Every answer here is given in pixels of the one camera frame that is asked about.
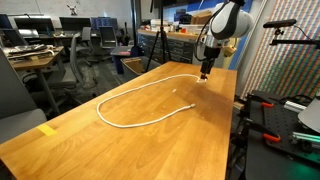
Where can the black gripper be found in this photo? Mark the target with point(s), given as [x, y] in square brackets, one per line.
[211, 53]

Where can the tan foam board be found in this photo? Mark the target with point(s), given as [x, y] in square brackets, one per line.
[235, 60]

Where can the white storage box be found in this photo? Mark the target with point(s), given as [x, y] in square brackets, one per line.
[190, 29]

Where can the brown cardboard box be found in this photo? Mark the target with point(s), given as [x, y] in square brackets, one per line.
[200, 18]

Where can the black tripod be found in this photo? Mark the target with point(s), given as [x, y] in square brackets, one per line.
[162, 16]

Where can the grey bin with cardboard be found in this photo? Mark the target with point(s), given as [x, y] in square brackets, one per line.
[133, 66]

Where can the multicolour patterned panel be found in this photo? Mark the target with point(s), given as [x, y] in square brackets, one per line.
[293, 66]

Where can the dark mesh office chair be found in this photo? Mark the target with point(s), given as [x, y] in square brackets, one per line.
[108, 38]

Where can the black computer monitor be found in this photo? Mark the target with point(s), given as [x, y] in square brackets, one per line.
[105, 22]
[5, 21]
[33, 25]
[15, 36]
[75, 23]

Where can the grey office chair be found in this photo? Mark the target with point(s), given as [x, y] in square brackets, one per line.
[71, 66]
[13, 100]

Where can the wooden office desk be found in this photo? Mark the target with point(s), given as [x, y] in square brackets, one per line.
[36, 61]

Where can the yellow tape strip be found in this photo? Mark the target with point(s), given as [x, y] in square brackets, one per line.
[47, 130]

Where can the black keyboard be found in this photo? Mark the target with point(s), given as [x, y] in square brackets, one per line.
[25, 49]

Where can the black stereo camera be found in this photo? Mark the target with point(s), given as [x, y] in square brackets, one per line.
[280, 23]

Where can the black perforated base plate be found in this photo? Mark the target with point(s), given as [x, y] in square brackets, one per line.
[276, 123]

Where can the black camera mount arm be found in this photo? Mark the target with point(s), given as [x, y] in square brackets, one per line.
[293, 42]

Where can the aluminium extrusion rail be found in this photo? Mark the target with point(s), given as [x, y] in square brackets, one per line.
[295, 106]
[305, 137]

